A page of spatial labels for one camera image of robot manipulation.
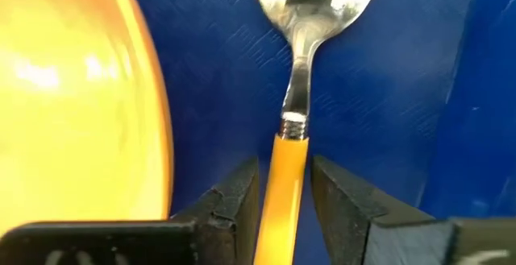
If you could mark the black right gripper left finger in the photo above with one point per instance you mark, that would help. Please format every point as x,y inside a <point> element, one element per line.
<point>217,224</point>

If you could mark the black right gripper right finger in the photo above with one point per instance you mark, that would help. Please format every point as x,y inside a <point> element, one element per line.
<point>363,224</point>

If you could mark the blue plastic tray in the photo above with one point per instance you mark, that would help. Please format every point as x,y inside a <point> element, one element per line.
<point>383,96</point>

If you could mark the orange round plate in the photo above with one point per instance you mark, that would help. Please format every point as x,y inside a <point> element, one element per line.
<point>72,104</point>

